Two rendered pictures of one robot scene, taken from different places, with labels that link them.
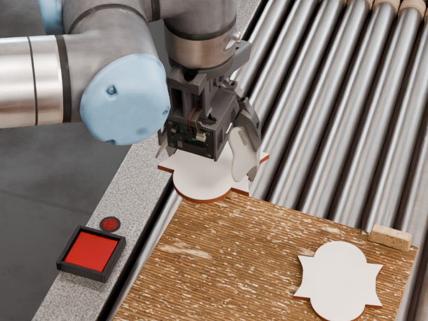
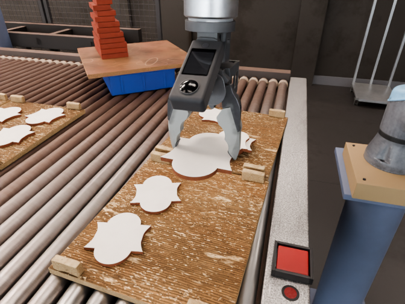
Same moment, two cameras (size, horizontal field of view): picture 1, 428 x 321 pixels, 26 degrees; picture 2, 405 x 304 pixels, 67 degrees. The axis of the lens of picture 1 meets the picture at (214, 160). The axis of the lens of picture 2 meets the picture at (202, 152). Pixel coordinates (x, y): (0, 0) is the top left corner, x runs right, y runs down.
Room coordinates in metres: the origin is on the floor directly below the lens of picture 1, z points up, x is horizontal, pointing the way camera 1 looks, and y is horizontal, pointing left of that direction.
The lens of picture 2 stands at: (1.23, -0.02, 1.42)
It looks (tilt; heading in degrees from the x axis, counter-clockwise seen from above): 32 degrees down; 177
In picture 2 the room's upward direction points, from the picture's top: straight up
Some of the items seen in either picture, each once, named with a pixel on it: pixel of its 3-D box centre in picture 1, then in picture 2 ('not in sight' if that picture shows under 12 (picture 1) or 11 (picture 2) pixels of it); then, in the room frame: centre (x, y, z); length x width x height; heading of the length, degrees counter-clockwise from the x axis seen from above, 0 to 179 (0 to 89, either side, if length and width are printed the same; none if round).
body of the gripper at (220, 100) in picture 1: (200, 93); (210, 63); (0.77, 0.01, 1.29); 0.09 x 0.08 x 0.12; 158
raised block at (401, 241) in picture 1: (390, 237); (67, 265); (0.85, -0.25, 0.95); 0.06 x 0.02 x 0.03; 68
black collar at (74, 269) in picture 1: (91, 253); (292, 261); (0.84, 0.18, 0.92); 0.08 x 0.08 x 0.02; 71
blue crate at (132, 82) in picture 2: not in sight; (136, 72); (-0.26, -0.27, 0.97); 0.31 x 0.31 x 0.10; 21
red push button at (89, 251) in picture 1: (92, 253); (291, 261); (0.84, 0.18, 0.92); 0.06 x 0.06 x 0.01; 71
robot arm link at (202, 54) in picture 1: (203, 34); (208, 3); (0.77, 0.01, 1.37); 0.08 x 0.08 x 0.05
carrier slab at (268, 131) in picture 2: not in sight; (226, 136); (0.33, 0.11, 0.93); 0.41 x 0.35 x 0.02; 156
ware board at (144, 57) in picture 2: not in sight; (134, 55); (-0.33, -0.28, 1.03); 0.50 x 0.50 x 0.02; 21
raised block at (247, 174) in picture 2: not in sight; (253, 175); (0.59, 0.14, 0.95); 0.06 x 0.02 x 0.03; 68
